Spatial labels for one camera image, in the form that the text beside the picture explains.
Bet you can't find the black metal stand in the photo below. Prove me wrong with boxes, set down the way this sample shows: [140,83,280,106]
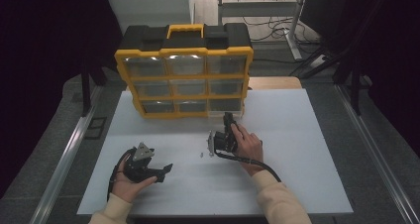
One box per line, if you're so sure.
[332,52,365,117]
[79,59,108,118]

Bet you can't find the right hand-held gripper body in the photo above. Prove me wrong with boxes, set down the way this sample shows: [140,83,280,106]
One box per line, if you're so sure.
[207,124,239,158]

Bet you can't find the white table board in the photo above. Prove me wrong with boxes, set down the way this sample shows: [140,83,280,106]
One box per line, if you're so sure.
[76,88,355,217]

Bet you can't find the person's right hand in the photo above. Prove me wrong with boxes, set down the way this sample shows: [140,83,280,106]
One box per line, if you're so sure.
[230,123,264,177]

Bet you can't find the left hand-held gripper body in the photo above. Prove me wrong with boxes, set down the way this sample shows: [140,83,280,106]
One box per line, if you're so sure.
[124,142,158,183]

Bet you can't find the clear plastic drawer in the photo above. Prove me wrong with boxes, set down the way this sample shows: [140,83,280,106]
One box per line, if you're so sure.
[207,98,244,121]

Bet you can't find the person's left hand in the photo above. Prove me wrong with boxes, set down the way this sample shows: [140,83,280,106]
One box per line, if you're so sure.
[112,157,158,203]

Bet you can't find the white power strip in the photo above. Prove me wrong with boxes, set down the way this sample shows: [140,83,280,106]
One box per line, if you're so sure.
[308,54,329,70]

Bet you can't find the grey metal desk frame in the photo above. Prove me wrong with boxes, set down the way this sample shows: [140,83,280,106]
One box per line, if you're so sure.
[217,0,310,61]

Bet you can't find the yellow black organizer cabinet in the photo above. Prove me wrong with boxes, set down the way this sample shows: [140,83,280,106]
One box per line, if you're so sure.
[114,23,255,120]

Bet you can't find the white cabinet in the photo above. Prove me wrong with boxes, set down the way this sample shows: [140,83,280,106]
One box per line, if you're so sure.
[106,0,196,34]

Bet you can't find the wooden table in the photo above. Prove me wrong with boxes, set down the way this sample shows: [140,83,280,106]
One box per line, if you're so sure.
[247,76,303,90]

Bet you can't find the aluminium floor rail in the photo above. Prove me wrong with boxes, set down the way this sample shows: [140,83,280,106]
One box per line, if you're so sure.
[334,84,420,224]
[30,84,104,224]

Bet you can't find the black floor grate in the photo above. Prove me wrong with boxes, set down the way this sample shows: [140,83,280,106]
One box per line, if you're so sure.
[83,116,109,141]

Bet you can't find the black floor cables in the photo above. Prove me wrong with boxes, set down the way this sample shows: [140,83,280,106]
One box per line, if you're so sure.
[235,0,323,44]

